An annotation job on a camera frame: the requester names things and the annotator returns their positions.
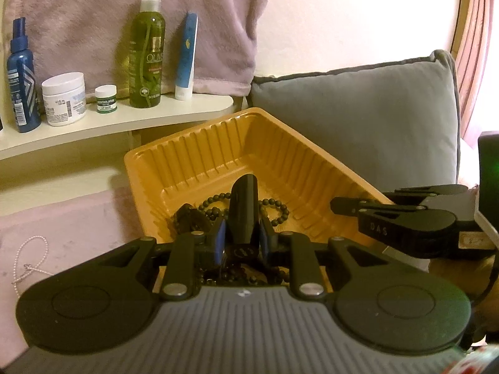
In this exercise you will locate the mauve hanging towel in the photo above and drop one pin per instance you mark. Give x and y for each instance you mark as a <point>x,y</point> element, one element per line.
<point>97,19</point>

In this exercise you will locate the green spray bottle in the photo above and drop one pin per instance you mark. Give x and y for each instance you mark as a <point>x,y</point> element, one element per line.
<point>148,58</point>

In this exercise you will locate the orange ribbed plastic tray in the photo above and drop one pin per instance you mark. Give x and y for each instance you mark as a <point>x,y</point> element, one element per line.
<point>187,163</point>

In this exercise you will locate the blue spray bottle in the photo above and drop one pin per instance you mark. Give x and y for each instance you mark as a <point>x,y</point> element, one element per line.
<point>23,85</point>

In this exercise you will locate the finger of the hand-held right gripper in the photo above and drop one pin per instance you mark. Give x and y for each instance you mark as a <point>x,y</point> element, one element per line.
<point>374,226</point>
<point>417,194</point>

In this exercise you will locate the person's right hand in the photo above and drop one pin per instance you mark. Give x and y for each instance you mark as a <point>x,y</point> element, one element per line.
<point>460,276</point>

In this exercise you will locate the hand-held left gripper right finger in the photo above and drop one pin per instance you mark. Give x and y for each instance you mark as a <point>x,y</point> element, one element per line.
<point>266,243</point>

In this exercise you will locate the pink striped curtain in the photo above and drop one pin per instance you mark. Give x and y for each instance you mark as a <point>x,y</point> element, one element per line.
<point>483,46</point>

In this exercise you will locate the red white printed object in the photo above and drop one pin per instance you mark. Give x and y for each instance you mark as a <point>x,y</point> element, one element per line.
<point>479,364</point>

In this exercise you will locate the white cream jar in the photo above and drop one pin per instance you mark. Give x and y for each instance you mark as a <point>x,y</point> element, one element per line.
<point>64,101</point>

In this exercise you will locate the lavender table towel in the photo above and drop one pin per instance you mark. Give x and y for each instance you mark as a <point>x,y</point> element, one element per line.
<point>78,222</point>

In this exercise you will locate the cream shelf unit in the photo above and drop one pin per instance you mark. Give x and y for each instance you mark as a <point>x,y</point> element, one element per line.
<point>117,120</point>

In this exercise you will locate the small green white jar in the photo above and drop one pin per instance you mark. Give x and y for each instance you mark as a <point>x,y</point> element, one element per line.
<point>106,101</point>

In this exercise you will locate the blue white tube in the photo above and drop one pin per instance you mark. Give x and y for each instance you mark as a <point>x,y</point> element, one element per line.
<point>186,58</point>

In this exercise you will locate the grey cushion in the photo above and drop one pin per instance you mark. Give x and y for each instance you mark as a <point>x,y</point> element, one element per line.
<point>351,117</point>

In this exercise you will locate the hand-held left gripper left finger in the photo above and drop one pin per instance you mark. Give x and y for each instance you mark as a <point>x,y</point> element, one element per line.
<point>220,243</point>

